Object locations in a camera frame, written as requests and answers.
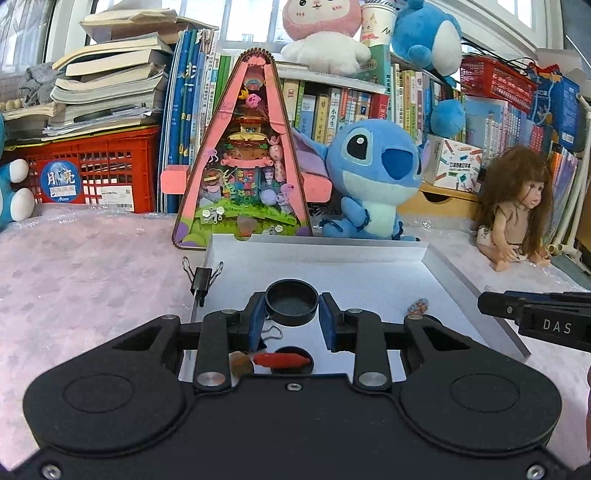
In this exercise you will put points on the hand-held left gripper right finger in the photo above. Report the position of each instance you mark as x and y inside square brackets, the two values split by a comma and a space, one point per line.
[328, 325]

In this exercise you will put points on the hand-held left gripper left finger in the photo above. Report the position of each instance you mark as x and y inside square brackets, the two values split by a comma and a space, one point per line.
[256, 325]

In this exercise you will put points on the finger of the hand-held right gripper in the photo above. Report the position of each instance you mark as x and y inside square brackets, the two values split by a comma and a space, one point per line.
[498, 304]

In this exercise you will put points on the black binder clip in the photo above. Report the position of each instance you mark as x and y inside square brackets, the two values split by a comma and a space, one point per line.
[202, 279]
[263, 344]

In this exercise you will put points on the black round lid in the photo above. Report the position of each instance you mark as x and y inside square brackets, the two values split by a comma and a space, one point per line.
[302, 368]
[292, 311]

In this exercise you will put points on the red plastic piece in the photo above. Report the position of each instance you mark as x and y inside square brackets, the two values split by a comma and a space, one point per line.
[277, 360]

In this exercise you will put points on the white shallow tray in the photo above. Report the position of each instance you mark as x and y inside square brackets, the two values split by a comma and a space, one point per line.
[346, 272]

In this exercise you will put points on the brown stone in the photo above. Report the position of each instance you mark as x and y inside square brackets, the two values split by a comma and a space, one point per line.
[240, 364]

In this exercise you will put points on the long-haired baby doll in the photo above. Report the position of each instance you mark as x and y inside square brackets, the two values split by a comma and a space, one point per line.
[512, 207]

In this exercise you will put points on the wooden drawer box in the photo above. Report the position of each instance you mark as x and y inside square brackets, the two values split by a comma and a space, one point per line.
[438, 201]

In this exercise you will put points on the white printed box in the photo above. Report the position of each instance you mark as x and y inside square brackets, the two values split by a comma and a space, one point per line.
[452, 164]

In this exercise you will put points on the blue alien plush toy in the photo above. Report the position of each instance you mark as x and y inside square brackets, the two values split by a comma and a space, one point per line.
[369, 175]

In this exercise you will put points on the pink tablecloth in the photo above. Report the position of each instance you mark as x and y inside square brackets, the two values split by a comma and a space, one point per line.
[92, 300]

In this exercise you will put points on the pink triangular toy house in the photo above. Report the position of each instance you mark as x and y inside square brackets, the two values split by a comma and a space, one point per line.
[249, 152]

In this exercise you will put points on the row of slanted books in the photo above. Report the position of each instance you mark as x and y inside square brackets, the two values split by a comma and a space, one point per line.
[508, 124]

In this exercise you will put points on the red plastic crate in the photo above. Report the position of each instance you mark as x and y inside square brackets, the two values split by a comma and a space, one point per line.
[115, 166]

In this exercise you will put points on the row of shelf books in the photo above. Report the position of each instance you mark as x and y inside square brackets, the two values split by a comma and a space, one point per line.
[323, 106]

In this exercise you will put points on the row of tall blue books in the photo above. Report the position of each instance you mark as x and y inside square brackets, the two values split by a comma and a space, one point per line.
[184, 115]

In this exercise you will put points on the blue robot cat plush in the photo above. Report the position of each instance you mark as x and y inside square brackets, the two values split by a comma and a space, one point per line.
[16, 194]

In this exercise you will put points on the blue and white plush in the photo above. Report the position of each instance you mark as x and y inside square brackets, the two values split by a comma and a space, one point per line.
[429, 32]

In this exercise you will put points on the stack of worn books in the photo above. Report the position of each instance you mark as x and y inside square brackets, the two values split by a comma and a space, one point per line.
[111, 78]

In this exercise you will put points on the white and pink plush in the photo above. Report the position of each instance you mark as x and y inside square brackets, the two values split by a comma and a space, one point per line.
[323, 37]

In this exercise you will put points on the paper cup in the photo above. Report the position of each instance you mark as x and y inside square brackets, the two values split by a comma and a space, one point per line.
[376, 23]

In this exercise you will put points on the grey cloth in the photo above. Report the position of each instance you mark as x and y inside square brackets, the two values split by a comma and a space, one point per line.
[37, 81]

